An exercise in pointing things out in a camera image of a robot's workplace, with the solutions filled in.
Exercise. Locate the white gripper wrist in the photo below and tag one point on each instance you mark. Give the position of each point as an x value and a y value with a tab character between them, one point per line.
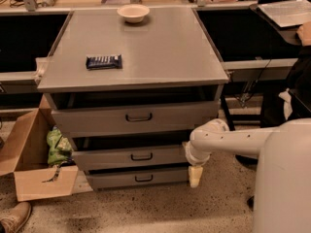
196	159

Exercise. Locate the grey drawer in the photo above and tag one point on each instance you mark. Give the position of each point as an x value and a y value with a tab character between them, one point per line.
121	120
137	178
127	158

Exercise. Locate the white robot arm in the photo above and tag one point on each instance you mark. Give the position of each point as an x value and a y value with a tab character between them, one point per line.
282	202

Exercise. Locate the grey bottom drawer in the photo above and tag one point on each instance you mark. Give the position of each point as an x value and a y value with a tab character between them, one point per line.
137	178

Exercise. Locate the grey top drawer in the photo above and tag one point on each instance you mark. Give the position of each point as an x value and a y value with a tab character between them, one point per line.
121	120

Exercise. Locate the grey drawer cabinet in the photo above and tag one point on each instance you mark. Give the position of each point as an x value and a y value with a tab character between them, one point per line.
166	59

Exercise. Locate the open laptop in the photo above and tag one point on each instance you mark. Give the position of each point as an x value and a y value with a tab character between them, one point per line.
286	13

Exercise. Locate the black side table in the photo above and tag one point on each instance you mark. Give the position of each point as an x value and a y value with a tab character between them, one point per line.
263	81

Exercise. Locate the green chip bag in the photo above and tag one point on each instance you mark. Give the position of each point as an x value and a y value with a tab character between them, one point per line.
60	149

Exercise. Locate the white bowl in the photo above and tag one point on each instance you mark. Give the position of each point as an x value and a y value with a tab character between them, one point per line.
133	13

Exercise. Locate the brown cardboard box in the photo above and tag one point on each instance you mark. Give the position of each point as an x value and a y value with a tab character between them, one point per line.
25	154

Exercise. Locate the tan shoe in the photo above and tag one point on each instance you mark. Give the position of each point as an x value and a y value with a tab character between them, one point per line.
16	218

